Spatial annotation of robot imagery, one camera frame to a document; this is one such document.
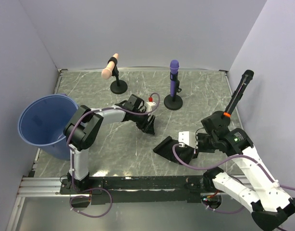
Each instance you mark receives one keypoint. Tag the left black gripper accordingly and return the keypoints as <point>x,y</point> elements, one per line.
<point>146,127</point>

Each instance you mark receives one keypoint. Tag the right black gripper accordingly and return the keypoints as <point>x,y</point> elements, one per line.
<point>200,148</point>

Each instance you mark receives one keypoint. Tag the black trash bag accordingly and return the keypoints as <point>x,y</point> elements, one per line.
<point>164,149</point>

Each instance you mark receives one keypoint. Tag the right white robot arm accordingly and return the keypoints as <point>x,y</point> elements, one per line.
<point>269,204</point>

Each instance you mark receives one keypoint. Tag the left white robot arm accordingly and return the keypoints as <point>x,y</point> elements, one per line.
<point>82,130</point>

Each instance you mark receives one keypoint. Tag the blue plastic trash bin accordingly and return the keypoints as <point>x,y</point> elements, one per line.
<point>42,123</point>

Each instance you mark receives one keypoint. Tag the beige microphone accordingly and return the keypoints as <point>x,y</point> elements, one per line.
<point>108,71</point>

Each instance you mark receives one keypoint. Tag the purple microphone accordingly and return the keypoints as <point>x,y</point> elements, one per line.
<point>173,78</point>

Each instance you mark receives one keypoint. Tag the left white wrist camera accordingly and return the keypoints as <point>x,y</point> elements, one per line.
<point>150,105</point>

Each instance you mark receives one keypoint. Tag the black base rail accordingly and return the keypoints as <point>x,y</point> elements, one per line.
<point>142,189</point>

